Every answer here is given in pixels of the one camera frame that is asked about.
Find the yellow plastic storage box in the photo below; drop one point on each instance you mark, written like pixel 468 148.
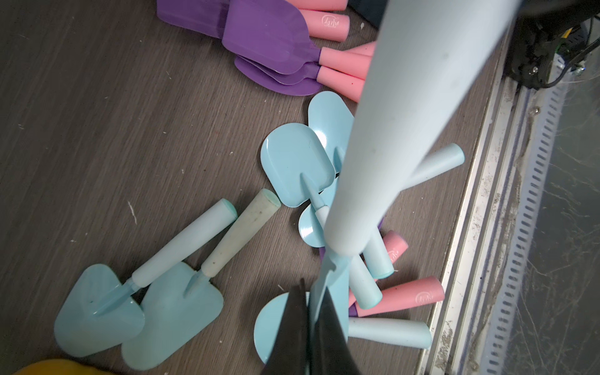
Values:
pixel 60 367

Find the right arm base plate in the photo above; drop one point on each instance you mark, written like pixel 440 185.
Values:
pixel 550 39

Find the dark teal storage box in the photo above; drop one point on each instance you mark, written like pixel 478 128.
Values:
pixel 371 10

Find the white perforated cable duct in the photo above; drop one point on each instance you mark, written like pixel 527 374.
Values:
pixel 538 123

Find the light blue dirty-handle shovel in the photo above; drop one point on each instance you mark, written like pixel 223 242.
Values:
pixel 182 302

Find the light blue heart shovel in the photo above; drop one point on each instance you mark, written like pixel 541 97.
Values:
pixel 99 312

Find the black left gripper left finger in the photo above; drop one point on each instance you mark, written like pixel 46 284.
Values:
pixel 289 353

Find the light blue pointed trowel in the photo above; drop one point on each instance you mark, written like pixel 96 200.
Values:
pixel 428 54

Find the purple shovel pink handle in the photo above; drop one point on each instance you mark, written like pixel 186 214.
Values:
pixel 307 81
pixel 395 245
pixel 217 19
pixel 413 294
pixel 287 53

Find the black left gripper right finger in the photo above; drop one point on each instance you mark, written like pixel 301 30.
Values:
pixel 329 353

